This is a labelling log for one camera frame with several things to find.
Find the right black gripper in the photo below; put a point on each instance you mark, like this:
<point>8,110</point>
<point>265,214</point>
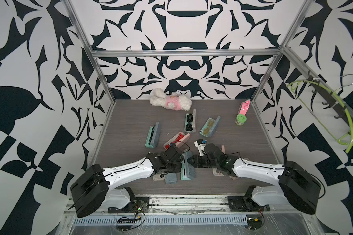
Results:
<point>195,161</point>

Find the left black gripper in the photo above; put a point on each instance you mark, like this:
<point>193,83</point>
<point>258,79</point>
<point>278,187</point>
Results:
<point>179,163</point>

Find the pink case brown glasses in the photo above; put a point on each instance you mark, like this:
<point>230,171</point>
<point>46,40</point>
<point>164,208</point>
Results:
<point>215,171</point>

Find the grey case tortoise sunglasses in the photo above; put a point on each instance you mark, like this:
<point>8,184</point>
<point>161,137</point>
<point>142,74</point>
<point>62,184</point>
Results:
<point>171,178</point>

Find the grey case white sunglasses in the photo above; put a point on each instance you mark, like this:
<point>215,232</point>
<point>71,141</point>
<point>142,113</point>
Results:
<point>187,170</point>

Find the beige case yellow glasses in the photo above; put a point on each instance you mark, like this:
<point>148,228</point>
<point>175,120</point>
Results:
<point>158,177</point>

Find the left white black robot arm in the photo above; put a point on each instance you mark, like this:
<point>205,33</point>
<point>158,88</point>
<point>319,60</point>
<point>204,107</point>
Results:
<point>97,185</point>

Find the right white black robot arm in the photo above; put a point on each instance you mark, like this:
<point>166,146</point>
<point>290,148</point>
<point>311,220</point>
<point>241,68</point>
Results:
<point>288,183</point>

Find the pink case red glasses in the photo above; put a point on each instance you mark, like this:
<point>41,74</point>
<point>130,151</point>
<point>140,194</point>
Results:
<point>179,140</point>

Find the grey case far left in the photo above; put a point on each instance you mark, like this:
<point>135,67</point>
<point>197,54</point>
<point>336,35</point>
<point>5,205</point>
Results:
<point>153,136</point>

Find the grey case gold glasses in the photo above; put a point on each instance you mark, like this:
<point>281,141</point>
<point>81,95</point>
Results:
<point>210,127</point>

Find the grey case black sunglasses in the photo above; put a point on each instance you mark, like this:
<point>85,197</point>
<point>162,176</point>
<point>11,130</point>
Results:
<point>190,122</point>

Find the green lidded jar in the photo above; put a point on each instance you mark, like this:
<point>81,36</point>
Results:
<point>240,119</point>

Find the white plush toy pink shirt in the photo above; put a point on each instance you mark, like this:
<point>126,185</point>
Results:
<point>176,102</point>

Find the pink bottle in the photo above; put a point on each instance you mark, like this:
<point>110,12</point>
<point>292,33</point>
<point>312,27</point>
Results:
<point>244,107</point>

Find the black usb hub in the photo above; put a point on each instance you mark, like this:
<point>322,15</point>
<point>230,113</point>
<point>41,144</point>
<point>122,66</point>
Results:
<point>126,222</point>

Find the black connector box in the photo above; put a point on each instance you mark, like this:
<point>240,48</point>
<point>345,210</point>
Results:
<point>254,223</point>

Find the green clothes hanger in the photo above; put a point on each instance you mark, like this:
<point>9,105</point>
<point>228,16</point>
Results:
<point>345,140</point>

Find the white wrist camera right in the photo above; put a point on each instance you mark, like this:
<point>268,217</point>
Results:
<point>200,145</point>

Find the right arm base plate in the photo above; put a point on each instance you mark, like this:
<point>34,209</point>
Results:
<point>243,204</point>

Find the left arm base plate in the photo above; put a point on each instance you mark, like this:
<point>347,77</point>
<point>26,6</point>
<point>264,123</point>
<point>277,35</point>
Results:
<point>139,204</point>

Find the black wall hook rail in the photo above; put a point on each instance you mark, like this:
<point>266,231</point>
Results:
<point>331,97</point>

